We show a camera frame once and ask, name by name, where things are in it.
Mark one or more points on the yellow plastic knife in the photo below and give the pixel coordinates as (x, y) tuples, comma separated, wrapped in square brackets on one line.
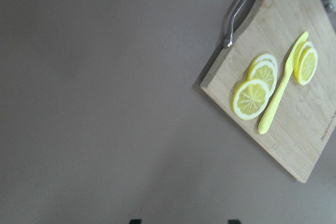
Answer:
[(271, 110)]

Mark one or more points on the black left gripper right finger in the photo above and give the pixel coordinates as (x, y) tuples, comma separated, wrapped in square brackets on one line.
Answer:
[(233, 221)]

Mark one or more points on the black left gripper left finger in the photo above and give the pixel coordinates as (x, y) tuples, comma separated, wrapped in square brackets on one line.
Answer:
[(135, 221)]

